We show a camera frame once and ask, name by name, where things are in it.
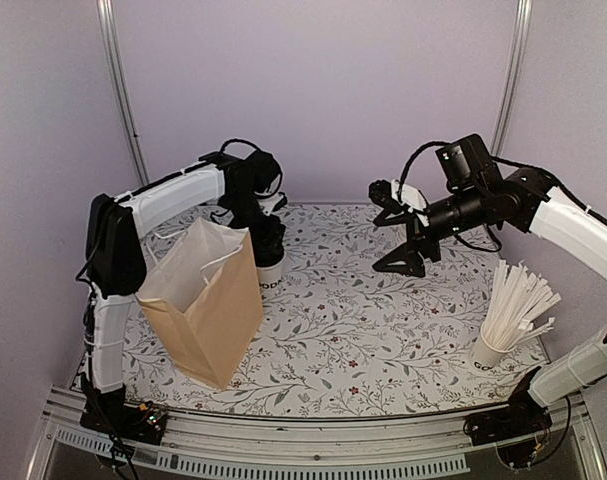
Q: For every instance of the left aluminium frame post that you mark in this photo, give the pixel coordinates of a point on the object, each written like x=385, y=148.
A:
x=107, y=23

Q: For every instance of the floral patterned table mat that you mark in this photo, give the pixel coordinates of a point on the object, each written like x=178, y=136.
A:
x=342, y=340

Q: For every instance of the black plastic cup lid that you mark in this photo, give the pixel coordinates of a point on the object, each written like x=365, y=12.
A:
x=268, y=256

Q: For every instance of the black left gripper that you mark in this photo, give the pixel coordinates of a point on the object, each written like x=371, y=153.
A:
x=276, y=229

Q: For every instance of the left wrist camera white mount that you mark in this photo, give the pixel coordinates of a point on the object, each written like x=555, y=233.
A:
x=273, y=204

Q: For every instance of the white paper coffee cup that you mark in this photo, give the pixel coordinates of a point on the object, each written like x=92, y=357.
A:
x=270, y=280

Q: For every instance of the aluminium front rail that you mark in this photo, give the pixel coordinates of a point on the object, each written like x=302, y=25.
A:
x=218, y=446

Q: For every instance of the white cup holding straws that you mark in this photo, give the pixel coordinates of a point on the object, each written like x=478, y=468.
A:
x=483, y=356

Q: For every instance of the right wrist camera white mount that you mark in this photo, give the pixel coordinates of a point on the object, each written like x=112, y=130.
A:
x=393, y=194

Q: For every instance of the right aluminium frame post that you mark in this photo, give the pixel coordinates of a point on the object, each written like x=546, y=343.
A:
x=517, y=53

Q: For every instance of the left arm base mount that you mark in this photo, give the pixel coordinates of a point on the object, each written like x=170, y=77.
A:
x=108, y=413

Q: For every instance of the brown paper bag white handles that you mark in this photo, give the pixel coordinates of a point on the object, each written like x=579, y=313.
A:
x=203, y=301

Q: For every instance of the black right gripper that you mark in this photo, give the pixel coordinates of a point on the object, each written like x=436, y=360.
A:
x=409, y=252

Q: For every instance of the bundle of white paper straws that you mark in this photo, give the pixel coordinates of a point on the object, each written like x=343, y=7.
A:
x=518, y=298

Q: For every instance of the aluminium frame post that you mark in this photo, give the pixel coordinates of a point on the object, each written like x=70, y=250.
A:
x=107, y=23
x=517, y=53

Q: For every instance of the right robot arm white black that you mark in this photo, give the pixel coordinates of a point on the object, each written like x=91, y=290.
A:
x=532, y=200

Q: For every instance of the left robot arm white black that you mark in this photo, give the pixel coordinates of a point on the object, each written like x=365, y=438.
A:
x=114, y=269

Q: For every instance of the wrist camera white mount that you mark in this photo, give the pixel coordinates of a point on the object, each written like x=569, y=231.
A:
x=393, y=194
x=273, y=204

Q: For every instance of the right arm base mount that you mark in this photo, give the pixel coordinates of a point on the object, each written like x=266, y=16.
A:
x=524, y=426

